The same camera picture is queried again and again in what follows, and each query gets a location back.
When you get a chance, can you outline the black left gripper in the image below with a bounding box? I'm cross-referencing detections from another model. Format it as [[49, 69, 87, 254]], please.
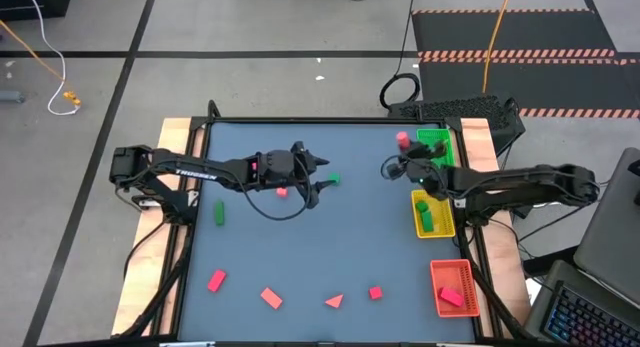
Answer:
[[257, 150, 334, 211]]

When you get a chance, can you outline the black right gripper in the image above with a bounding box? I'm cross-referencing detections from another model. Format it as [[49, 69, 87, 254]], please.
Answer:
[[405, 140, 449, 198]]

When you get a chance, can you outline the red rectangular block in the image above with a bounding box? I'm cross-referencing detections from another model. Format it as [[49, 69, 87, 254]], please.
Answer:
[[207, 269, 228, 293]]

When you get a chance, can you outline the green plastic basket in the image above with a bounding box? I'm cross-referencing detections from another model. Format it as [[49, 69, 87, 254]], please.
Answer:
[[415, 128, 457, 171]]

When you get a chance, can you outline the black mesh computer tower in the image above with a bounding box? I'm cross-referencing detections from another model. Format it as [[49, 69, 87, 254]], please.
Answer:
[[387, 93, 527, 156]]

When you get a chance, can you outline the wooden table side board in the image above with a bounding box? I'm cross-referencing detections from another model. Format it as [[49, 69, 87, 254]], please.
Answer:
[[110, 117, 207, 337], [452, 117, 532, 338]]

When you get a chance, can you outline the yellow plastic basket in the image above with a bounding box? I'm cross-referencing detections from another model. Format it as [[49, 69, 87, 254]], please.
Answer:
[[410, 188, 457, 239]]

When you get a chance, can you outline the orange plastic basket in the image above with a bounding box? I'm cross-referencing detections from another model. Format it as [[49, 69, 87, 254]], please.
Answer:
[[429, 258, 481, 319]]

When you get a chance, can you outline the black hazard-striped floor mat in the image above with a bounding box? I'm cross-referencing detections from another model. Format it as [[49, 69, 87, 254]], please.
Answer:
[[410, 8, 640, 121]]

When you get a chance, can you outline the black box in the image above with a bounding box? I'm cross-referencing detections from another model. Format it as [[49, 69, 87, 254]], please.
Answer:
[[0, 0, 72, 22]]

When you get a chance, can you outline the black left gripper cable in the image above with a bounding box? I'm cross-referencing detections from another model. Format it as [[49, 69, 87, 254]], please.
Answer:
[[234, 156, 312, 222]]

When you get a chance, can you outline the black table frame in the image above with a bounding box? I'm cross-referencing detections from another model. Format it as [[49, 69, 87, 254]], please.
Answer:
[[117, 100, 536, 347]]

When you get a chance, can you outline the black hanging cable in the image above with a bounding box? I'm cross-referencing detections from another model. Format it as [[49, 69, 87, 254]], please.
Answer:
[[378, 0, 422, 111]]

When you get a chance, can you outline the yellow hanging cable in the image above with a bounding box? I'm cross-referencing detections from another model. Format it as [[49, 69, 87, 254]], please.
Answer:
[[481, 0, 514, 94]]

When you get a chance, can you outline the orange cable yellow connector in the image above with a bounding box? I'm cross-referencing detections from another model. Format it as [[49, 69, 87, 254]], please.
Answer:
[[0, 19, 82, 107]]

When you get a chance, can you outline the white floor cable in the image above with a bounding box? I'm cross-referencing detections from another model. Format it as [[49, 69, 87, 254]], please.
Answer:
[[23, 0, 82, 117]]

